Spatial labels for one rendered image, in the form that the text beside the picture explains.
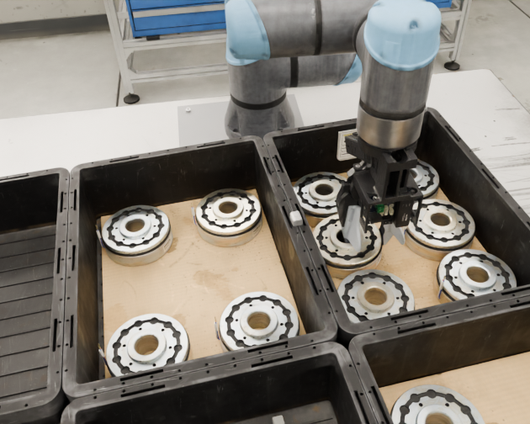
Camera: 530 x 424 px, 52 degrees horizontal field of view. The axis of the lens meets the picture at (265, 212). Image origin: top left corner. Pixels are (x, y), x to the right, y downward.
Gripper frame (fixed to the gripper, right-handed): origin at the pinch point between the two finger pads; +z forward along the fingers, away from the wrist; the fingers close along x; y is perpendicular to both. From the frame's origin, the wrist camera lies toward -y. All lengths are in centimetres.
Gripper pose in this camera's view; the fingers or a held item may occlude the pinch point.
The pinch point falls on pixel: (367, 236)
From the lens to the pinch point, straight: 82.6
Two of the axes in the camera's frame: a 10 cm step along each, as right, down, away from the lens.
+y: 1.8, 6.7, -7.2
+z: 0.4, 7.2, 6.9
